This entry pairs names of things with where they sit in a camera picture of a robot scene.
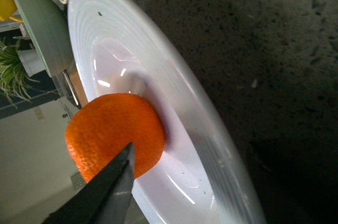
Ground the green bowl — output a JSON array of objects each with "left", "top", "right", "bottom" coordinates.
[{"left": 14, "top": 0, "right": 73, "bottom": 78}]

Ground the white round plate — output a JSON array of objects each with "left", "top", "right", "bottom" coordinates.
[{"left": 68, "top": 0, "right": 266, "bottom": 223}]

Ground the green potted plant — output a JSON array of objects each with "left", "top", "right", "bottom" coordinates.
[{"left": 1, "top": 38, "right": 38, "bottom": 106}]

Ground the orange fruit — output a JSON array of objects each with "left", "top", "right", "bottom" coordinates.
[{"left": 65, "top": 93, "right": 166, "bottom": 182}]

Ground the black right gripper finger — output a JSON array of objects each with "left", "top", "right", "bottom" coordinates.
[{"left": 43, "top": 142, "right": 135, "bottom": 223}]

